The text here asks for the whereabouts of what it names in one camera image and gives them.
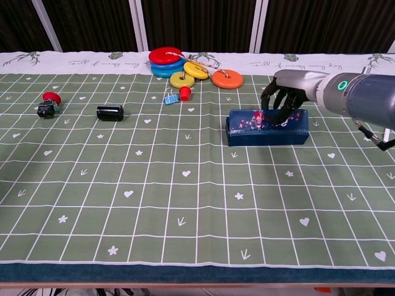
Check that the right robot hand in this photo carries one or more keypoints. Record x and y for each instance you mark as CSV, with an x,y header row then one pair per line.
x,y
299,83

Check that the blue glasses case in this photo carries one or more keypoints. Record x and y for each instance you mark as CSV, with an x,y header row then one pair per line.
x,y
268,135

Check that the small red cup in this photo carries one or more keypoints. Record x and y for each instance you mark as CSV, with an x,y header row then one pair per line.
x,y
185,94

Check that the blue binder clip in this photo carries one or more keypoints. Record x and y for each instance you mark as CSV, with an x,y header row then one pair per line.
x,y
171,100

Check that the green checked tablecloth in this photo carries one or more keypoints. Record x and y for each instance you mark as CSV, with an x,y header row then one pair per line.
x,y
154,191

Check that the black ferrite clamp block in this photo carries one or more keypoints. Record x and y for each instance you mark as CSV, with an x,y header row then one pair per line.
x,y
109,113

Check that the dark blue table underlay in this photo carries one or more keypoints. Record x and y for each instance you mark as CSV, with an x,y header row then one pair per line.
x,y
185,273

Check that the red emergency stop button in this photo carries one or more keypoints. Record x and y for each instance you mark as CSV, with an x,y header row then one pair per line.
x,y
51,97

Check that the white partition post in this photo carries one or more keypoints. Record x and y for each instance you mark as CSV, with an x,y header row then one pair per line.
x,y
137,26
258,26
392,47
46,26

